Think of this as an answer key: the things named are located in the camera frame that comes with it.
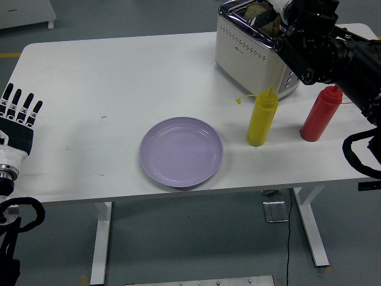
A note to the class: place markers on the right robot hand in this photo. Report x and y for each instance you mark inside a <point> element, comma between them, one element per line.
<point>265,18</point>

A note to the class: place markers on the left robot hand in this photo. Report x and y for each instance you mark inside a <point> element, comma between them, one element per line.
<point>16,137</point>

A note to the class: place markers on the bread slice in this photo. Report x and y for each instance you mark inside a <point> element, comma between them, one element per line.
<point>272,27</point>

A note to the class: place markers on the cream and chrome toaster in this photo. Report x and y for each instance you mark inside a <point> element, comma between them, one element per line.
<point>247,56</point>

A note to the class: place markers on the purple plate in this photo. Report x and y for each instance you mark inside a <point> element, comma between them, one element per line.
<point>181,152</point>

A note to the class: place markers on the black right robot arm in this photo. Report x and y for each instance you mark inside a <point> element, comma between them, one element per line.
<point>327,53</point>

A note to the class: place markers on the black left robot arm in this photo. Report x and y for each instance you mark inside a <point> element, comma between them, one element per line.
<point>40,214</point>

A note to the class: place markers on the metal floor plate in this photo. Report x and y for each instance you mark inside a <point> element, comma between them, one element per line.
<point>276,212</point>

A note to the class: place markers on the yellow squeeze bottle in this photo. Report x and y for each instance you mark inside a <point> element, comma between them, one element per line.
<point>262,119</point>

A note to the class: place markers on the red squeeze bottle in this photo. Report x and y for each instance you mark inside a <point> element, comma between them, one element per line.
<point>318,119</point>

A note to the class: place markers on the white cabinet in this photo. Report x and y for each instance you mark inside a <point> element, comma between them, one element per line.
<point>23,12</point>

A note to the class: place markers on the white table leg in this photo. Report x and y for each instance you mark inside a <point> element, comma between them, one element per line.
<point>312,226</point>
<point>101,238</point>

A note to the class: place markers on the small grey floor fitting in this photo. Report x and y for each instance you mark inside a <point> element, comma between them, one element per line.
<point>270,192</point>

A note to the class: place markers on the black table control panel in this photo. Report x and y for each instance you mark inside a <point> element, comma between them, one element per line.
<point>369,186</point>

